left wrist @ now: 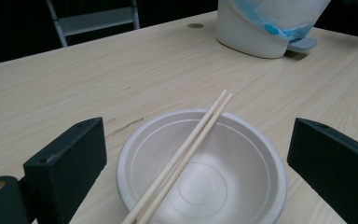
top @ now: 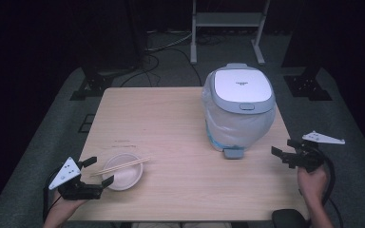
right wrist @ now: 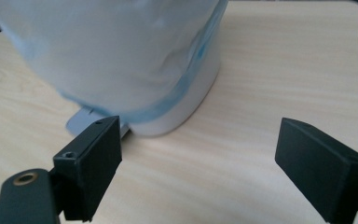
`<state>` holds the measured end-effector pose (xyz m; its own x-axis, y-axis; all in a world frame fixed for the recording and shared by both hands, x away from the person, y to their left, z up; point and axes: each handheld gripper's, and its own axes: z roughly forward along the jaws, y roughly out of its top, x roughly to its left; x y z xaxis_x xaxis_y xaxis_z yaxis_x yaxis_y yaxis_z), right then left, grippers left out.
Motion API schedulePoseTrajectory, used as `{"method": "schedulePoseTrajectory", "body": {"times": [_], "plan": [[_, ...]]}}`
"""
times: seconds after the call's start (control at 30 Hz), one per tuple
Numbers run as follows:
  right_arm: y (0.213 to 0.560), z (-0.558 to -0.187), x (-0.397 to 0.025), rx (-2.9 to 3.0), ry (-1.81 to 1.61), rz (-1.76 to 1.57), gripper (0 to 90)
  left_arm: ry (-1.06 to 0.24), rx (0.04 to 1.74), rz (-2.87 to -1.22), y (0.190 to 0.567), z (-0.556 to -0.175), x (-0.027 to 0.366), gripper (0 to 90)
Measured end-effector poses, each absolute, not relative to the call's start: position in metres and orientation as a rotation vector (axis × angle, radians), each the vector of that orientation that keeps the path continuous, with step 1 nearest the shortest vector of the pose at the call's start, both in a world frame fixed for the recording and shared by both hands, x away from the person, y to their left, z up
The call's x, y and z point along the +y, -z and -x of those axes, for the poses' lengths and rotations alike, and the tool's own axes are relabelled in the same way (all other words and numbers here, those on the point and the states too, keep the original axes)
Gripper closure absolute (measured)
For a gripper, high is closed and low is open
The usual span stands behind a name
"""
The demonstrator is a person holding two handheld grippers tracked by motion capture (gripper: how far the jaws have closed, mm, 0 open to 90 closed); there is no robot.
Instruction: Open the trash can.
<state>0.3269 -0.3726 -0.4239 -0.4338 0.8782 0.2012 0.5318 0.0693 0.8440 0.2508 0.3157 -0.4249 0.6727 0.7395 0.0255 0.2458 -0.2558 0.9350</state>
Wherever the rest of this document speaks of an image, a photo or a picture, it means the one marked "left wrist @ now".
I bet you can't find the white pedal trash can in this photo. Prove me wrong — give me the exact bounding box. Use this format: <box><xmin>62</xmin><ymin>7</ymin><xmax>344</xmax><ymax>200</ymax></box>
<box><xmin>215</xmin><ymin>0</ymin><xmax>332</xmax><ymax>60</ymax></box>

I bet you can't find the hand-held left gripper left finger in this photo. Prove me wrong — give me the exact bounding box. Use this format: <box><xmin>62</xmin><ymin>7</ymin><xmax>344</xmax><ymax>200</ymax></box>
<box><xmin>22</xmin><ymin>117</ymin><xmax>108</xmax><ymax>224</ymax></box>

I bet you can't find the wooden chopstick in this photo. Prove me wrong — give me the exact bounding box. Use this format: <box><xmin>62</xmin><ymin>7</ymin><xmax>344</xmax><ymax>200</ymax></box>
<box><xmin>121</xmin><ymin>89</ymin><xmax>228</xmax><ymax>224</ymax></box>
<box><xmin>135</xmin><ymin>92</ymin><xmax>234</xmax><ymax>224</ymax></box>

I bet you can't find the white paper bowl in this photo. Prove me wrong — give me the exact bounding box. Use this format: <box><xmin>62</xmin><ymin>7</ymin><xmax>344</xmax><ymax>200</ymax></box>
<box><xmin>116</xmin><ymin>107</ymin><xmax>288</xmax><ymax>224</ymax></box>

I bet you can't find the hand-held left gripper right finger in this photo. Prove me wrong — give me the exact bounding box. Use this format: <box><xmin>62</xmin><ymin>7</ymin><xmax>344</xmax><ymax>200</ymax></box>
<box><xmin>286</xmin><ymin>117</ymin><xmax>358</xmax><ymax>224</ymax></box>

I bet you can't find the white metal stand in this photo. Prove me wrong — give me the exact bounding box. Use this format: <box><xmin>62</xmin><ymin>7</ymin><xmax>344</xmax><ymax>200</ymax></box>
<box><xmin>46</xmin><ymin>0</ymin><xmax>141</xmax><ymax>49</ymax></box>

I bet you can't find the translucent trash bag, blue drawstring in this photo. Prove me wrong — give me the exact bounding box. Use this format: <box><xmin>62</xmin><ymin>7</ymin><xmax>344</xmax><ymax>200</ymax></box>
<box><xmin>229</xmin><ymin>0</ymin><xmax>332</xmax><ymax>41</ymax></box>

